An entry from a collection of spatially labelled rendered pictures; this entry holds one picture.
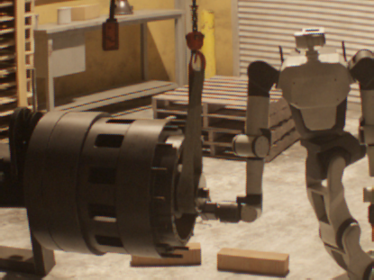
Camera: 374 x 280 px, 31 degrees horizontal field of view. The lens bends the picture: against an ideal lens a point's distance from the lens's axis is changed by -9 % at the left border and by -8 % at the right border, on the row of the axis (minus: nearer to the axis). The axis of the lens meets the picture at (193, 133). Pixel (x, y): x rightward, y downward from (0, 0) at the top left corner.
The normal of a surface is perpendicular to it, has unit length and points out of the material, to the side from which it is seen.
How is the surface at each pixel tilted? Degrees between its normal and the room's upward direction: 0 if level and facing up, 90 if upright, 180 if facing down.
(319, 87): 96
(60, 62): 90
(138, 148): 38
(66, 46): 90
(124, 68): 90
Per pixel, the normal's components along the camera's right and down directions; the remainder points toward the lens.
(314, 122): -0.18, 0.34
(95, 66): 0.76, 0.14
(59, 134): -0.15, -0.68
